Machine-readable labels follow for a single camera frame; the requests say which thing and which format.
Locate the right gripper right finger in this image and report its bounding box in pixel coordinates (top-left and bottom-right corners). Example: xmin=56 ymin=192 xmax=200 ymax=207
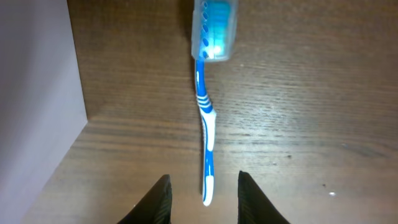
xmin=238 ymin=171 xmax=289 ymax=224

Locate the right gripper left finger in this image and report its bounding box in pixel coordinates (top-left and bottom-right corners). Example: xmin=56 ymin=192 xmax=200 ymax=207
xmin=118 ymin=174 xmax=172 ymax=224

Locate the blue white toothbrush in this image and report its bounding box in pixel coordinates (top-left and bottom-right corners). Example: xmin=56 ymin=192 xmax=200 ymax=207
xmin=191 ymin=0 xmax=239 ymax=207

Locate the pink cardboard box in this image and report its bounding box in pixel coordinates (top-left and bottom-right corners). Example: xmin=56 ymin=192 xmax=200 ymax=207
xmin=1 ymin=0 xmax=87 ymax=223

